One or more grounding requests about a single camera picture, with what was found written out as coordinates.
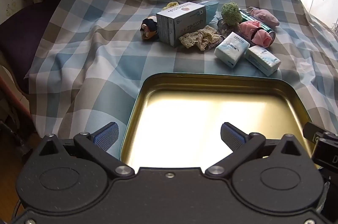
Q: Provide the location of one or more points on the pink face mask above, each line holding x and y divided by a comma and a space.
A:
260, 35

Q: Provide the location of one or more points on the white tissue pack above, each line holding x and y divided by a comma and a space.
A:
262, 60
231, 49

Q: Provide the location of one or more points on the dark purple upholstered chair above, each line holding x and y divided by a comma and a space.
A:
23, 33

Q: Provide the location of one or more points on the beige lace scrunchie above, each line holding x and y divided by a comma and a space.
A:
199, 39

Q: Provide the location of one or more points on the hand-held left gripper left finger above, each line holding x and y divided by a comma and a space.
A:
107, 135

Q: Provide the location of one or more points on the gold metal tin tray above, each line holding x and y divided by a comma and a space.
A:
198, 113

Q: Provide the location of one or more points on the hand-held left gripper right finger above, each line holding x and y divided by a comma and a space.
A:
232, 138

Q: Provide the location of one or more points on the green round scrubber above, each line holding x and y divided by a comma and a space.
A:
231, 12

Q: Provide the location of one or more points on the yellow towel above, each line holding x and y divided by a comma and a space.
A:
171, 5

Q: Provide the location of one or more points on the small plush toy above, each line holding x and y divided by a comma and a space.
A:
149, 28

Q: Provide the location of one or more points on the grey white cardboard box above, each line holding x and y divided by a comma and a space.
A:
184, 23

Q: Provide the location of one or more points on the mesh sachet pouch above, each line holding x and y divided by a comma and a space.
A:
224, 28

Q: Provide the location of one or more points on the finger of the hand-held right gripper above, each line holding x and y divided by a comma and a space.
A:
313, 132

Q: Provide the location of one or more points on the blue face mask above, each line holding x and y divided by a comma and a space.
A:
211, 11

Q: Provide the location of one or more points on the green drink can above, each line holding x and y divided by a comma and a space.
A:
247, 16

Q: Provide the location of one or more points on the blue beige checked tablecloth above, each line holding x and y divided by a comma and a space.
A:
105, 54

